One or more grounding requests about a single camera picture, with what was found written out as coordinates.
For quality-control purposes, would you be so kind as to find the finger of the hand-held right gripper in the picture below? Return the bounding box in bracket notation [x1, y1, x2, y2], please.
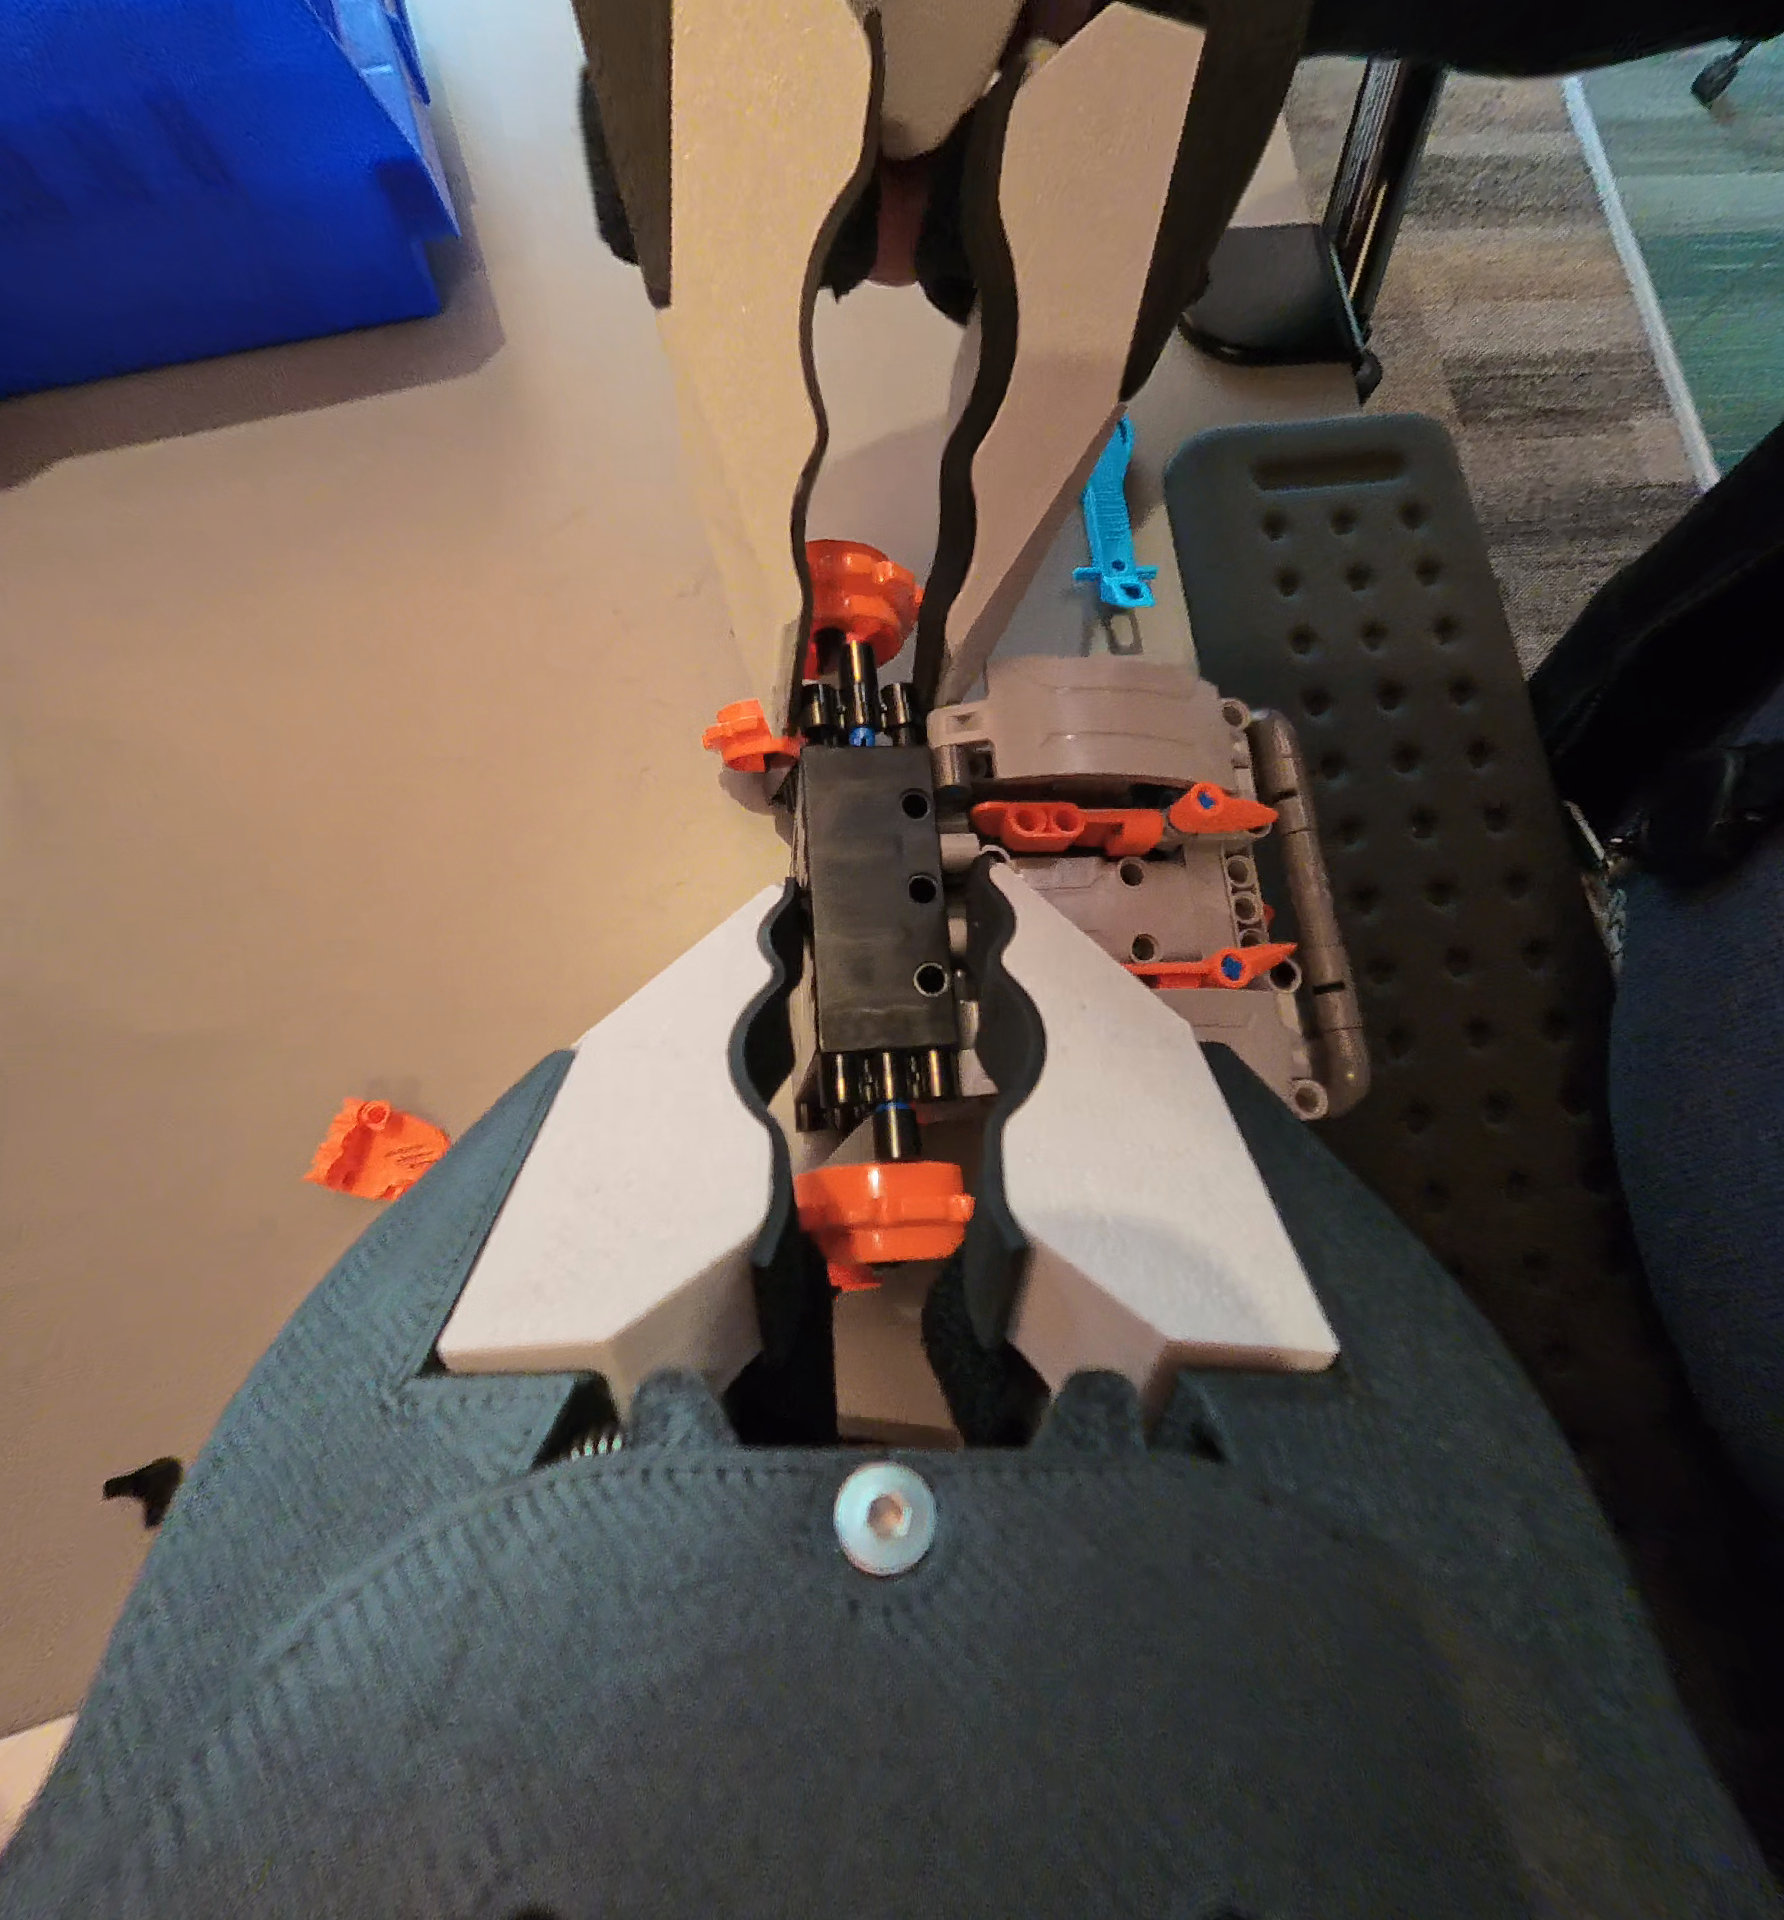
[923, 0, 1225, 677]
[668, 0, 895, 708]

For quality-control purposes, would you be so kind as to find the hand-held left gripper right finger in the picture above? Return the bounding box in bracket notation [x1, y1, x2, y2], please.
[969, 885, 1344, 1398]

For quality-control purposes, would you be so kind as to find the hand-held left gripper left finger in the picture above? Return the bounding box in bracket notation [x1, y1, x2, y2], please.
[439, 885, 804, 1387]

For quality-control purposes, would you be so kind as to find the building kit robot model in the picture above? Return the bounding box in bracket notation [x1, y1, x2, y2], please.
[706, 541, 1376, 1292]

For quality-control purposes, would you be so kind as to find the black oval object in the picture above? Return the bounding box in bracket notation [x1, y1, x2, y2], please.
[1178, 56, 1450, 393]

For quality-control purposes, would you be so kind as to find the orange panel piece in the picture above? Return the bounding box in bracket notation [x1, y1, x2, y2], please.
[308, 1102, 450, 1203]

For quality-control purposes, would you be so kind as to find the blue plastic pin tool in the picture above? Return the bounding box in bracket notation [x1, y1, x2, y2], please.
[1066, 416, 1163, 648]

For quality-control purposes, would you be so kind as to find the blue storage bin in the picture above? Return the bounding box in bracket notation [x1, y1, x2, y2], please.
[0, 0, 469, 416]

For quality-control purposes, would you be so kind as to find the dark perforated tray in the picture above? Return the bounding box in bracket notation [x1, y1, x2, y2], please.
[1163, 416, 1735, 1440]

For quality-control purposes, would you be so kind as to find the black office chair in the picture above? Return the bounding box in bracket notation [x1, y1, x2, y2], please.
[1688, 25, 1784, 106]

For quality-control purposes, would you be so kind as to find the black shoulder strap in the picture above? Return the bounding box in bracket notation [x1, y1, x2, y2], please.
[1523, 450, 1784, 885]

